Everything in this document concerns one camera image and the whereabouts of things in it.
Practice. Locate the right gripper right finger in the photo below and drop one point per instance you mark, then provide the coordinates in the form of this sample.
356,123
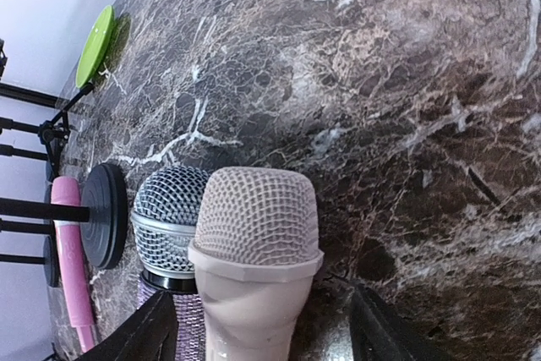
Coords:
378,333

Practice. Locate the black tripod mic stand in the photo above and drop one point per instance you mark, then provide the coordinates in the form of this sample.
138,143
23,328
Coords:
53,134

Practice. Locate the pink microphone front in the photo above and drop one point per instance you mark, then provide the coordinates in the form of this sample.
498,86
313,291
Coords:
72,259

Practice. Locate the black round-base mic stand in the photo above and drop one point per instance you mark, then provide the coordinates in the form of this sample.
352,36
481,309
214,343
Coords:
8,150

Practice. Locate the purple glitter microphone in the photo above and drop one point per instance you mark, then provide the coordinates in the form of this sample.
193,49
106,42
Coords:
164,218

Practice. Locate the green plate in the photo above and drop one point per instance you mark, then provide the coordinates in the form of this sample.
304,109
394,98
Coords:
95,47

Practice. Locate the beige microphone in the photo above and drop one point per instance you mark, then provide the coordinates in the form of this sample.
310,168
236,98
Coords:
255,253

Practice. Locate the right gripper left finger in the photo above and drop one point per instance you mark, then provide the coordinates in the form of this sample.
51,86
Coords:
148,334

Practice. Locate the black stand holding beige mic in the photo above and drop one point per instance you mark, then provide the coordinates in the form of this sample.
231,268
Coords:
48,260

